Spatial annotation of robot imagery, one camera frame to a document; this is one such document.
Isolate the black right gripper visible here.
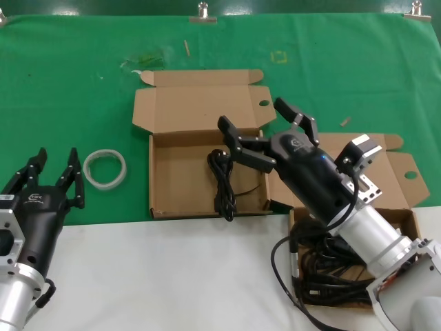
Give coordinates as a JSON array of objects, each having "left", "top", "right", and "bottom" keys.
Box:
[{"left": 216, "top": 97, "right": 356, "bottom": 229}]

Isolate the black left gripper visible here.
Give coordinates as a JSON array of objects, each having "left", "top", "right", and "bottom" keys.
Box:
[{"left": 0, "top": 147, "right": 86, "bottom": 277}]

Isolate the black power cord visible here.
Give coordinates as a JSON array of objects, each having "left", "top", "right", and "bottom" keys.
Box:
[{"left": 207, "top": 148, "right": 263, "bottom": 223}]

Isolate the large open cardboard box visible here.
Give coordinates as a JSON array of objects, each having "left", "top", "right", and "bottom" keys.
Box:
[{"left": 132, "top": 68, "right": 276, "bottom": 220}]

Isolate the small open cardboard box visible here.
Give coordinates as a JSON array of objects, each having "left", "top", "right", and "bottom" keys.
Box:
[{"left": 267, "top": 132, "right": 431, "bottom": 310}]

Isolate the clear tape roll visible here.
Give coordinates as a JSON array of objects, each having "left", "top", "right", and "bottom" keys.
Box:
[{"left": 82, "top": 148, "right": 129, "bottom": 191}]

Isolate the green table cloth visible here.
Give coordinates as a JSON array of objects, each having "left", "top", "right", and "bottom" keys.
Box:
[{"left": 0, "top": 13, "right": 441, "bottom": 227}]

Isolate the metal binder clip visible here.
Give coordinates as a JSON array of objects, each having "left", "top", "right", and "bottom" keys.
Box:
[
  {"left": 402, "top": 0, "right": 432, "bottom": 22},
  {"left": 188, "top": 1, "right": 218, "bottom": 24}
]

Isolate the clear plastic wrapper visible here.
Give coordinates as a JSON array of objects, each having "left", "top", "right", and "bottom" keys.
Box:
[{"left": 119, "top": 48, "right": 173, "bottom": 74}]

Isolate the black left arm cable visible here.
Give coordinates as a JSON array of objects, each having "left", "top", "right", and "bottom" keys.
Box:
[{"left": 25, "top": 277, "right": 57, "bottom": 321}]

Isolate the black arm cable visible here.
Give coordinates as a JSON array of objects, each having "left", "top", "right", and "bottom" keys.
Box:
[
  {"left": 25, "top": 277, "right": 57, "bottom": 321},
  {"left": 270, "top": 165, "right": 378, "bottom": 331}
]

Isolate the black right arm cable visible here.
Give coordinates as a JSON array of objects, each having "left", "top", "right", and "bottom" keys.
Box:
[{"left": 270, "top": 165, "right": 378, "bottom": 331}]

